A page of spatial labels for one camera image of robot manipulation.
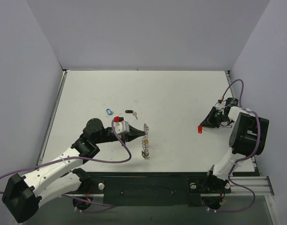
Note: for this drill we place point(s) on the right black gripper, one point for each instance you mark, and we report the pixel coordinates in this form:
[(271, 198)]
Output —
[(214, 117)]

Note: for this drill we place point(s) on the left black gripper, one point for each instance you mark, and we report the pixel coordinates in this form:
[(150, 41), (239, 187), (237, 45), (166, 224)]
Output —
[(129, 135)]

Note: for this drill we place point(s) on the metal keyring disc with rings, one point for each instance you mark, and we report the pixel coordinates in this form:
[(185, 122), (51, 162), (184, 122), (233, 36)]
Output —
[(145, 147)]

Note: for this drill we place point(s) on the red tag key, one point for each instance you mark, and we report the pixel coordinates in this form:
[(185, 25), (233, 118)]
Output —
[(200, 129)]

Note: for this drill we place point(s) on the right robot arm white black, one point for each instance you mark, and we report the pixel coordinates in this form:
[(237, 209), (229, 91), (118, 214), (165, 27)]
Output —
[(247, 138)]

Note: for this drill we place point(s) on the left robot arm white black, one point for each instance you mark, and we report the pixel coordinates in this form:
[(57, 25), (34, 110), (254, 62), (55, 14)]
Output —
[(24, 194)]

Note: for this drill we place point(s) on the black tag key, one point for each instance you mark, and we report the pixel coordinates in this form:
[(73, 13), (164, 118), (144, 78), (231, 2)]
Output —
[(132, 112)]

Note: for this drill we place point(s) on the blue tag key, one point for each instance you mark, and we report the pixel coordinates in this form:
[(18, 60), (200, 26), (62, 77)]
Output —
[(109, 112)]

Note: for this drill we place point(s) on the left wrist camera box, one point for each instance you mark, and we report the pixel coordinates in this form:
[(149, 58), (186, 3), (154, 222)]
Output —
[(121, 126)]

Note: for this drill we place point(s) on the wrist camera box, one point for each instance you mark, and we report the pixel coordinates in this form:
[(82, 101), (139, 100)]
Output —
[(121, 126), (220, 104)]

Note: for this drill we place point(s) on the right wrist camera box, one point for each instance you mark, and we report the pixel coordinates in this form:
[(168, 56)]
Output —
[(220, 104)]

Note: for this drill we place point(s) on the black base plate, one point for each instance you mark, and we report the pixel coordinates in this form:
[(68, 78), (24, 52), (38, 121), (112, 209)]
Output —
[(154, 188)]

